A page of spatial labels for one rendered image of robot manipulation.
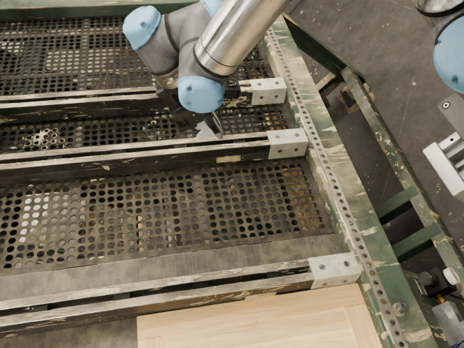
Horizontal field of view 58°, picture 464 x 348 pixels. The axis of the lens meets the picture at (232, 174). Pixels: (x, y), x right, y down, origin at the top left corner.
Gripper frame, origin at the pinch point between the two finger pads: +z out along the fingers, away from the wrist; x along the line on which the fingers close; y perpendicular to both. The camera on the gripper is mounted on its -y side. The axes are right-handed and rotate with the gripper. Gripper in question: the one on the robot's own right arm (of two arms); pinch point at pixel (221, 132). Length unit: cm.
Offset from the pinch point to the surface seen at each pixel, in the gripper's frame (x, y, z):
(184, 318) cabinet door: 32.7, 24.6, 20.1
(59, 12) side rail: -108, 57, 2
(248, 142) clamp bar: -17.3, -1.9, 25.6
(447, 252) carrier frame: 8, -53, 100
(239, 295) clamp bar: 30.2, 11.2, 23.7
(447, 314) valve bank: 43, -34, 47
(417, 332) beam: 46, -25, 40
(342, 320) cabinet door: 40, -10, 36
